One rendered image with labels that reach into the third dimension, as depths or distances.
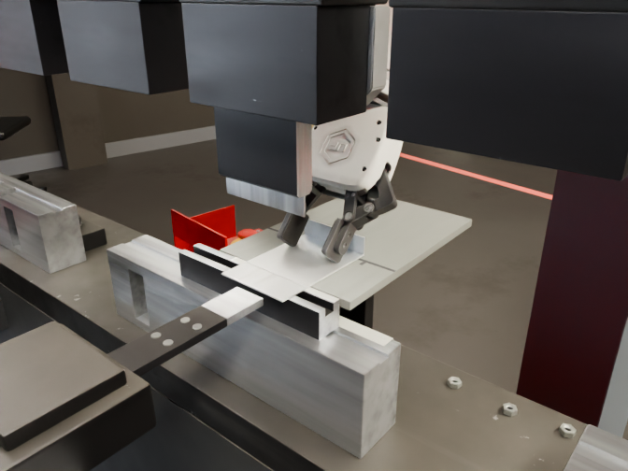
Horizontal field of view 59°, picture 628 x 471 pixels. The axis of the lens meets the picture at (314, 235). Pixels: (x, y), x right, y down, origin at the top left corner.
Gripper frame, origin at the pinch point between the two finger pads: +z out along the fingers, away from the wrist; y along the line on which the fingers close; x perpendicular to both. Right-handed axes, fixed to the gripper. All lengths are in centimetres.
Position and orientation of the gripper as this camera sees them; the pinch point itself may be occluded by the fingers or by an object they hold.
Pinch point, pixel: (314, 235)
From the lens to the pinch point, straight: 59.3
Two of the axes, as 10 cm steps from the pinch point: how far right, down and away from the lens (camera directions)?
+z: -4.1, 9.0, -1.5
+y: 7.7, 2.6, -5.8
